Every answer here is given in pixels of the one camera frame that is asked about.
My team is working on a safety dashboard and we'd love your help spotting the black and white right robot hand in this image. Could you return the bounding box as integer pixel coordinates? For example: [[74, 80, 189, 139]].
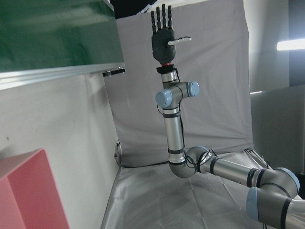
[[150, 4, 193, 65]]

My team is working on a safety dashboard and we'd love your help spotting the pink plastic basket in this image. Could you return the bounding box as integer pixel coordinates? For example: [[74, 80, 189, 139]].
[[0, 148, 70, 229]]

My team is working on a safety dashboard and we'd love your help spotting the grey fabric curtain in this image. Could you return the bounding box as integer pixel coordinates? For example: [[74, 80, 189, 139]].
[[114, 0, 254, 168], [100, 149, 272, 229]]

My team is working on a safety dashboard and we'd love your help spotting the green conveyor belt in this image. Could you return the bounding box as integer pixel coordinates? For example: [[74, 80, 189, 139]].
[[0, 0, 126, 90]]

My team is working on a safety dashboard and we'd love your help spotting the ceiling light strip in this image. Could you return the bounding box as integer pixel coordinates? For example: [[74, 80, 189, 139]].
[[276, 39, 305, 51]]

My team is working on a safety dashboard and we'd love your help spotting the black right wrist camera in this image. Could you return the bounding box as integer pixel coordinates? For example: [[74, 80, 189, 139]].
[[156, 64, 178, 75]]

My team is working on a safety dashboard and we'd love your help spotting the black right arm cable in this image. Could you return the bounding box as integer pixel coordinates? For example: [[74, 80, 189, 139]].
[[177, 69, 215, 176]]

